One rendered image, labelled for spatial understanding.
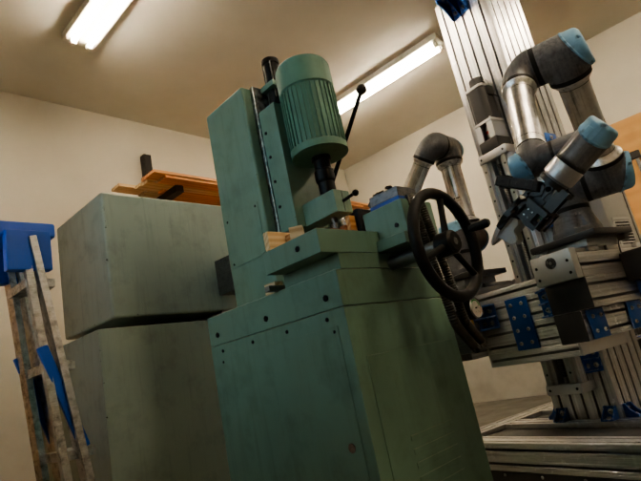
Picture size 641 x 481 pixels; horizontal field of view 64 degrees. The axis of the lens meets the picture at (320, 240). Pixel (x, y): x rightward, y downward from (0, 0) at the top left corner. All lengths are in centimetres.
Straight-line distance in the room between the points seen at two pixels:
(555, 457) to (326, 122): 121
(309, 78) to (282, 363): 83
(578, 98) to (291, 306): 102
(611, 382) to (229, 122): 155
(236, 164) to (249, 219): 20
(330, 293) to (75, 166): 293
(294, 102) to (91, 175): 255
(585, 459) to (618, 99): 345
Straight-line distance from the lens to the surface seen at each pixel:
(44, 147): 390
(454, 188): 228
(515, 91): 158
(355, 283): 123
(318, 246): 119
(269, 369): 140
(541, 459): 184
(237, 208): 169
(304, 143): 151
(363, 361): 120
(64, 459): 161
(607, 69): 484
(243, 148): 170
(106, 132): 416
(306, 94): 158
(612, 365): 205
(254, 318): 144
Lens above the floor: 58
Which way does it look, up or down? 14 degrees up
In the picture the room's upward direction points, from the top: 12 degrees counter-clockwise
